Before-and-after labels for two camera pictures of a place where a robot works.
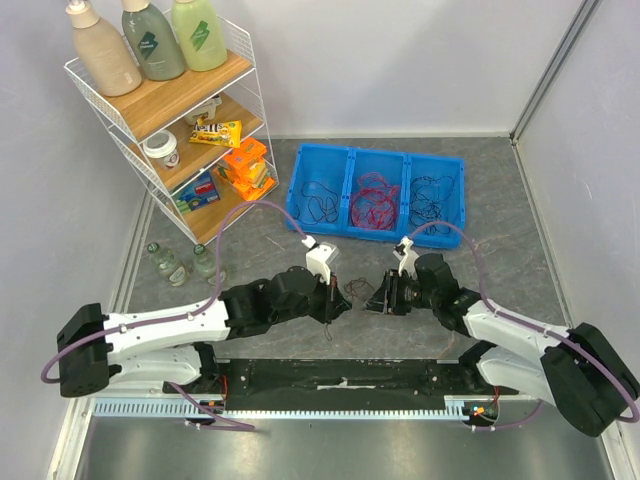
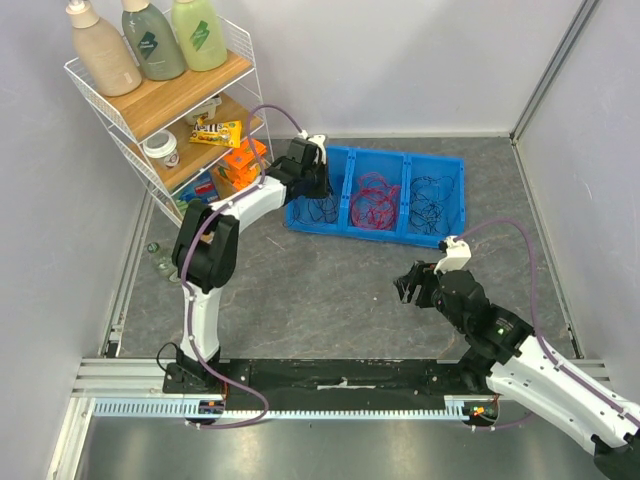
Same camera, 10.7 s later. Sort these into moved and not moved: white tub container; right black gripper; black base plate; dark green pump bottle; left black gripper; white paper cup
Moved: left black gripper; right black gripper
Not moved: black base plate; white paper cup; dark green pump bottle; white tub container
